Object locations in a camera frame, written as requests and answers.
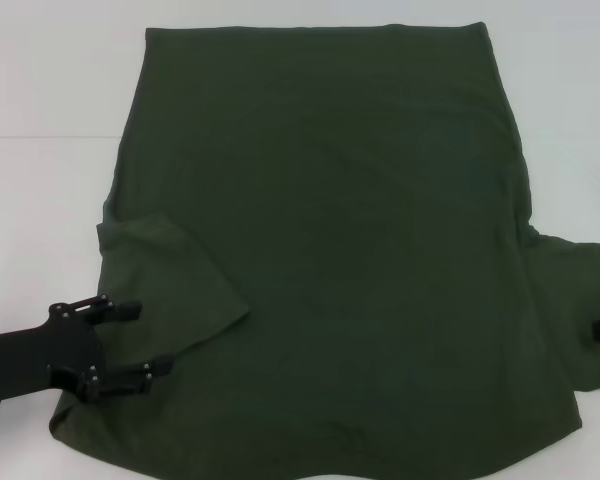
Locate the dark green shirt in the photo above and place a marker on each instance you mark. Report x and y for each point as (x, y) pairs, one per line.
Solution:
(330, 200)

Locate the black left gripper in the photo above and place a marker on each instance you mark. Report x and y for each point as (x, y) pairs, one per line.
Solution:
(35, 350)

